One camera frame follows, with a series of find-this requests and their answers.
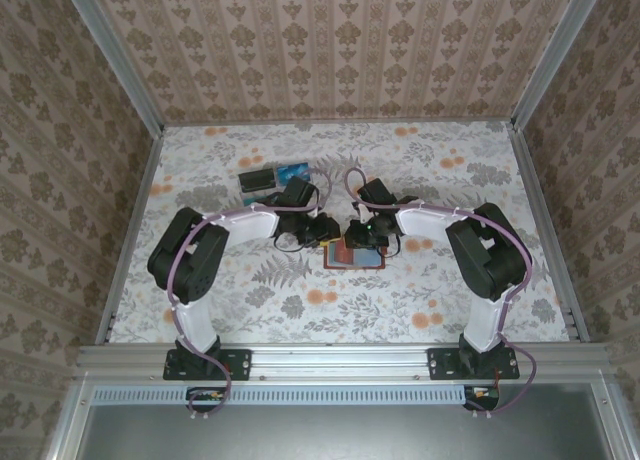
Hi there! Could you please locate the red VIP card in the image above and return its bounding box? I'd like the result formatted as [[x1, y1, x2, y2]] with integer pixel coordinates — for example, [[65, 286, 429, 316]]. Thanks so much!
[[329, 243, 353, 268]]

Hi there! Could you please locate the brown leather card holder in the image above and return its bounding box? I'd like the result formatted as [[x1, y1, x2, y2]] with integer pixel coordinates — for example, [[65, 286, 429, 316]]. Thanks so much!
[[323, 238, 388, 272]]

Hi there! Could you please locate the blue bank card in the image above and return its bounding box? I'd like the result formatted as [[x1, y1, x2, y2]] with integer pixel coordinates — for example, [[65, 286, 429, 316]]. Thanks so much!
[[276, 161, 311, 182]]

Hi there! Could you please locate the black bank card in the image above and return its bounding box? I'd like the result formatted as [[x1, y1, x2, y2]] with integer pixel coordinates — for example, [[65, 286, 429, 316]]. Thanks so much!
[[238, 168, 279, 191]]

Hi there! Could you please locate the clear plastic card tray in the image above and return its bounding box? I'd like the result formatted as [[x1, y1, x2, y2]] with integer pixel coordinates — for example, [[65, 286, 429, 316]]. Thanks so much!
[[236, 160, 321, 207]]

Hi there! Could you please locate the floral table cover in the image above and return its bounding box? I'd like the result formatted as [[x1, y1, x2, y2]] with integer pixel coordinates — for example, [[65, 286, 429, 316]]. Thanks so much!
[[107, 121, 574, 345]]

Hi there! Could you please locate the small connector board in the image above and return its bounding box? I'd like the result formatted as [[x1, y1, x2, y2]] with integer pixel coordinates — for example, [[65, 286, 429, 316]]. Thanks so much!
[[186, 386, 227, 415], [463, 384, 502, 414]]

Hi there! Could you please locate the grey metal sheet panel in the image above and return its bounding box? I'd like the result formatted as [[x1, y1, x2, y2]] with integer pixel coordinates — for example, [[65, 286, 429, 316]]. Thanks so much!
[[74, 383, 624, 460]]

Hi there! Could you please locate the aluminium rear rail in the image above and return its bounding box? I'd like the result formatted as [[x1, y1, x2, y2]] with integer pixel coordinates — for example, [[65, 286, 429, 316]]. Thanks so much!
[[162, 115, 514, 129]]

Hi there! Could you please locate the aluminium mounting rail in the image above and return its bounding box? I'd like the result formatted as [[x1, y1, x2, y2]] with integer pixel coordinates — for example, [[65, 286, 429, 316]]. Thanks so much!
[[74, 343, 615, 381]]

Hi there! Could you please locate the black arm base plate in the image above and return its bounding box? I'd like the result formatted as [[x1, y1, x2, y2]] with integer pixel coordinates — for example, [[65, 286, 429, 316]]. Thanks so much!
[[163, 348, 252, 382], [427, 347, 521, 381]]

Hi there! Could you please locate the grey slotted cable duct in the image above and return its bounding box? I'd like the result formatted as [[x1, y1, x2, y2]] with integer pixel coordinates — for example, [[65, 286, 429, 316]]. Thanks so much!
[[91, 384, 469, 407]]

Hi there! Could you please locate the aluminium side rail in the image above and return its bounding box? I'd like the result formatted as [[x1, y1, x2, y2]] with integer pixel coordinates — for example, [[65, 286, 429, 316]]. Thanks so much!
[[94, 127, 166, 346], [505, 122, 591, 344]]

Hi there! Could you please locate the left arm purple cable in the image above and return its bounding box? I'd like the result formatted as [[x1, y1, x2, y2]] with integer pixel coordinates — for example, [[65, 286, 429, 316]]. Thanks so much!
[[168, 167, 332, 422]]

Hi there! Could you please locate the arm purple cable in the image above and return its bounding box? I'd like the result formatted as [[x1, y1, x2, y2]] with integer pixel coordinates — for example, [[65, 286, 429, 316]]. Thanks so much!
[[168, 167, 332, 422], [344, 167, 539, 421]]

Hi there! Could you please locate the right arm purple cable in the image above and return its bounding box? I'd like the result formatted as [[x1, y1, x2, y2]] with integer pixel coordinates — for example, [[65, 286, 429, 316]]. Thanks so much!
[[344, 167, 539, 421]]

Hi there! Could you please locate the aluminium corner post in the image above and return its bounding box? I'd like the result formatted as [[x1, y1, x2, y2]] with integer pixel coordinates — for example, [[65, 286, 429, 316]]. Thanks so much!
[[509, 0, 609, 131], [58, 0, 166, 137]]

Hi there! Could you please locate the aluminium lower frame bar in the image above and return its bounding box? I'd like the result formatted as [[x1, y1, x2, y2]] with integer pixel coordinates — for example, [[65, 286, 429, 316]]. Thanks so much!
[[592, 379, 640, 460], [42, 377, 96, 460]]

